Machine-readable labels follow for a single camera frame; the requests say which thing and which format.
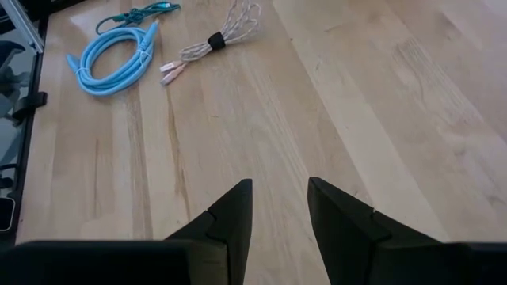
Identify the silver aluminium profile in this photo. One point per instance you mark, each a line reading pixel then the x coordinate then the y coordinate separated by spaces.
pixel 24 23

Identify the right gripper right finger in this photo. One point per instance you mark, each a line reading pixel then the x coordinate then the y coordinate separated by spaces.
pixel 356 245

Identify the black table edge bracket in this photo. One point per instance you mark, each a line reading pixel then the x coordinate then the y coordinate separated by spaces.
pixel 31 103

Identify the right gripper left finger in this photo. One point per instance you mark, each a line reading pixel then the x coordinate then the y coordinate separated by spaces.
pixel 229 237

